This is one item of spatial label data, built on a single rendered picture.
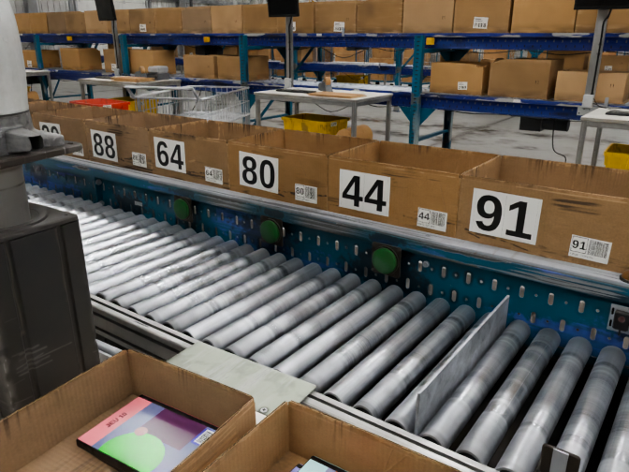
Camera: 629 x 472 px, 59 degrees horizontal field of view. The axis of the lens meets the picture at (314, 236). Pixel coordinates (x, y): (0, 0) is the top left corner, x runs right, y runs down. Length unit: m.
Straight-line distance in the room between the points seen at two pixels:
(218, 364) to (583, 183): 1.04
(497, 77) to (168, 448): 5.29
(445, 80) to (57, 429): 5.47
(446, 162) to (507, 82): 4.14
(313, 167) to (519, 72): 4.33
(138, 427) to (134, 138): 1.40
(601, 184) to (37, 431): 1.37
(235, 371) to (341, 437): 0.34
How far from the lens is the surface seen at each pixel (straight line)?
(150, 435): 0.95
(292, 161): 1.66
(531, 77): 5.76
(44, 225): 1.01
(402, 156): 1.79
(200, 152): 1.92
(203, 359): 1.18
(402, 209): 1.49
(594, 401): 1.16
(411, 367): 1.16
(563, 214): 1.35
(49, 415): 1.00
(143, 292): 1.51
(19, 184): 1.03
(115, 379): 1.06
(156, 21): 9.15
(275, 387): 1.08
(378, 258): 1.47
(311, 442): 0.90
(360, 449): 0.85
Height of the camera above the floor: 1.37
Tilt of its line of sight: 20 degrees down
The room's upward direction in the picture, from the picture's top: straight up
